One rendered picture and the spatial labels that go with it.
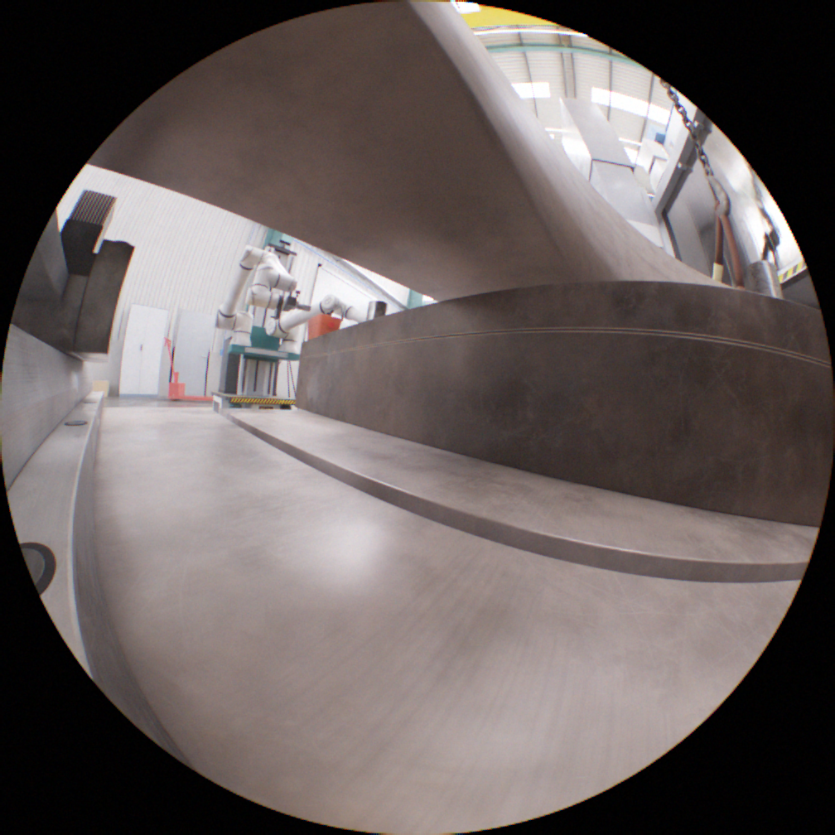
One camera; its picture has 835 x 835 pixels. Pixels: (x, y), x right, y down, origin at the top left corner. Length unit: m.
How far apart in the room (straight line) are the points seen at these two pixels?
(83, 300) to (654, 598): 0.81
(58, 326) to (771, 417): 1.16
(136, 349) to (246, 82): 6.39
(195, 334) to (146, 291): 1.86
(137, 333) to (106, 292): 6.13
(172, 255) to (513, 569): 7.92
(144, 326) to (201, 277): 2.15
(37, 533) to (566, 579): 0.30
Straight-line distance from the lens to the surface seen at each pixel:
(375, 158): 0.54
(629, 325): 0.51
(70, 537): 0.15
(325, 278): 10.65
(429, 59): 0.44
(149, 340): 6.76
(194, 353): 7.53
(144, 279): 7.56
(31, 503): 0.20
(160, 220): 8.16
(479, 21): 11.16
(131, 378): 6.68
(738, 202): 3.89
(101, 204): 0.84
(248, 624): 0.15
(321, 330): 1.39
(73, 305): 0.62
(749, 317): 0.58
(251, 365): 2.53
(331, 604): 0.16
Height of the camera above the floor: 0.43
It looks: 4 degrees down
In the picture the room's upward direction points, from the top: 6 degrees clockwise
